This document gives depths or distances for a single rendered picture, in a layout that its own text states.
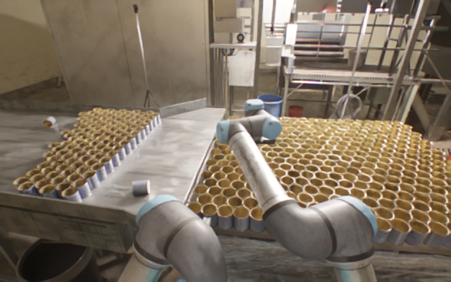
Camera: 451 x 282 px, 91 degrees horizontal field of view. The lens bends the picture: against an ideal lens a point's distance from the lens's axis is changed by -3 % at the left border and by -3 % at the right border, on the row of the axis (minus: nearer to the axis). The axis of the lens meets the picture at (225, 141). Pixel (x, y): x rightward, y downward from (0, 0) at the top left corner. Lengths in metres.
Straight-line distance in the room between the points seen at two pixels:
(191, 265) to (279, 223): 0.21
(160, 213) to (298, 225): 0.31
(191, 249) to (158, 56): 3.37
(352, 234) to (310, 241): 0.11
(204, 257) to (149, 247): 0.14
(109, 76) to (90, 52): 0.43
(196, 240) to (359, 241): 0.36
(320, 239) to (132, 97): 3.81
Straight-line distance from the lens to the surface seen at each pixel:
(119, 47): 3.99
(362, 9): 3.95
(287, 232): 0.56
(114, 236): 1.35
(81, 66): 4.47
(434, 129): 5.26
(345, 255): 0.63
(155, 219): 0.58
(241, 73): 3.76
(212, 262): 0.54
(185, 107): 2.23
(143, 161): 1.57
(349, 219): 0.61
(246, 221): 1.01
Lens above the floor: 1.90
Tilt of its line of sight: 29 degrees down
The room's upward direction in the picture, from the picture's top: straight up
